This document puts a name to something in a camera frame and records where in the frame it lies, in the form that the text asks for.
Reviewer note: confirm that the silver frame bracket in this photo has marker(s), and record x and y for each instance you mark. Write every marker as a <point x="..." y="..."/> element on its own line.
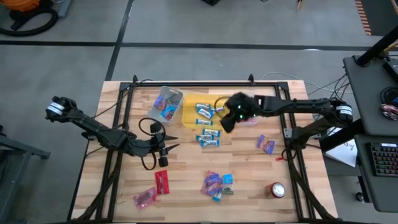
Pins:
<point x="287" y="133"/>

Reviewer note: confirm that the white paper sheet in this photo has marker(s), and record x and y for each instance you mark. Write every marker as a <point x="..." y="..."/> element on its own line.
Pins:
<point x="345" y="152"/>

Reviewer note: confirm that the heap of wrapped candies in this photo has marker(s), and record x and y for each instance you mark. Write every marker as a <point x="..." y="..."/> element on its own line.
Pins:
<point x="390" y="111"/>

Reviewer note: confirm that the small red clip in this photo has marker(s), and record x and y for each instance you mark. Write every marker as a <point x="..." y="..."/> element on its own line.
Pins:
<point x="281" y="161"/>

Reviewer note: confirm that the blue white candy bar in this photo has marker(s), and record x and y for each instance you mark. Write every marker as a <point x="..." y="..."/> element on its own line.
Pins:
<point x="204" y="137"/>
<point x="218" y="109"/>
<point x="204" y="122"/>
<point x="211" y="132"/>
<point x="202" y="106"/>
<point x="205" y="113"/>
<point x="210" y="143"/>

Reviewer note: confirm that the black desk post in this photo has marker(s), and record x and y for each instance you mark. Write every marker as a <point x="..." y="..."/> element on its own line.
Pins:
<point x="377" y="46"/>

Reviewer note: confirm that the blue square candy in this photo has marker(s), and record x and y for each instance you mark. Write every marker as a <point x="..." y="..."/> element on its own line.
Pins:
<point x="227" y="179"/>

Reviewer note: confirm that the black keyboard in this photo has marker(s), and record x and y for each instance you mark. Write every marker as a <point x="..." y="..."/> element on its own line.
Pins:
<point x="385" y="158"/>

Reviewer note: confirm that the orange vacuum cleaner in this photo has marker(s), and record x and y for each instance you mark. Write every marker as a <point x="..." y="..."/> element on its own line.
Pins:
<point x="23" y="4"/>

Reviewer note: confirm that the black caster wheel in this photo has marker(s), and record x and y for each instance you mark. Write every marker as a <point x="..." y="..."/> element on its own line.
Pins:
<point x="359" y="197"/>

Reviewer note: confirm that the grey metal table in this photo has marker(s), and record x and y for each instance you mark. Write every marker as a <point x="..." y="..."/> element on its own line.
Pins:
<point x="18" y="149"/>

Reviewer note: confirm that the blue candy pack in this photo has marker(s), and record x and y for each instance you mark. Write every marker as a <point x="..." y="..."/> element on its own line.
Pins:
<point x="170" y="110"/>

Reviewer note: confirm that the green candy pack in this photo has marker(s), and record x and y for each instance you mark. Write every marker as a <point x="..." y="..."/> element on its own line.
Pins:
<point x="228" y="192"/>

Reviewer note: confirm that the red candy bag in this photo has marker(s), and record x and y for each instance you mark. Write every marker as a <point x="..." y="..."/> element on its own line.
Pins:
<point x="162" y="182"/>

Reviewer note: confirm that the pink translucent candy bag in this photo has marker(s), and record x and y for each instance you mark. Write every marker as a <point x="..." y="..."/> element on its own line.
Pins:
<point x="144" y="198"/>

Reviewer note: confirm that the colourful candy pack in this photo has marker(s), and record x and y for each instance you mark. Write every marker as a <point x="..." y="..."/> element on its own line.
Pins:
<point x="174" y="99"/>

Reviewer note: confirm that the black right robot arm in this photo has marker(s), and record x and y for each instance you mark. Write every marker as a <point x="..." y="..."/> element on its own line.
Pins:
<point x="298" y="104"/>

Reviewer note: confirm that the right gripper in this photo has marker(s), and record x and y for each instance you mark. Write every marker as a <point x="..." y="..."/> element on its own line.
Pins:
<point x="241" y="109"/>

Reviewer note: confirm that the dark grey desk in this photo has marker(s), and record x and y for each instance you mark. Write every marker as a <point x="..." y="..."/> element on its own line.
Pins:
<point x="385" y="193"/>

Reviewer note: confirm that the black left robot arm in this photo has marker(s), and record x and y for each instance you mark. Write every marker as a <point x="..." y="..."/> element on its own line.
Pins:
<point x="93" y="127"/>

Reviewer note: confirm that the red soda can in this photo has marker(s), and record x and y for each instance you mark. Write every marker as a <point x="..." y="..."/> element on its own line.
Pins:
<point x="276" y="189"/>

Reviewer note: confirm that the yellow plastic bin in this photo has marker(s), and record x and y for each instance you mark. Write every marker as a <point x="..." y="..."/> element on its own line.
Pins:
<point x="189" y="99"/>

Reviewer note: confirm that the black frame clamp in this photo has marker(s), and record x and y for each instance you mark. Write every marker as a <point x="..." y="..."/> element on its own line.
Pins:
<point x="251" y="78"/>
<point x="134" y="78"/>

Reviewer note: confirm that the small blue candy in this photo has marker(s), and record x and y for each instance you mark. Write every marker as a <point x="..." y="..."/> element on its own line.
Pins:
<point x="217" y="196"/>

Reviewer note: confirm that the black aluminium frame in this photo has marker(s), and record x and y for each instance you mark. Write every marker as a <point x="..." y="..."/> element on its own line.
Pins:
<point x="202" y="84"/>

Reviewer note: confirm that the light grey plastic bin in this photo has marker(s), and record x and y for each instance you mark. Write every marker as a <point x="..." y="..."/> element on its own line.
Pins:
<point x="154" y="112"/>

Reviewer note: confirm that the small red candy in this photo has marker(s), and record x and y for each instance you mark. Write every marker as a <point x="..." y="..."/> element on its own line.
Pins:
<point x="168" y="117"/>

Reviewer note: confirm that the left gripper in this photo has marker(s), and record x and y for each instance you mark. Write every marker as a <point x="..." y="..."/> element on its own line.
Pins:
<point x="149" y="147"/>

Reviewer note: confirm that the black orange-striped floor mat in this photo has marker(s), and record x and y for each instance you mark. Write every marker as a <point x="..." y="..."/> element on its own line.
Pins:
<point x="382" y="15"/>

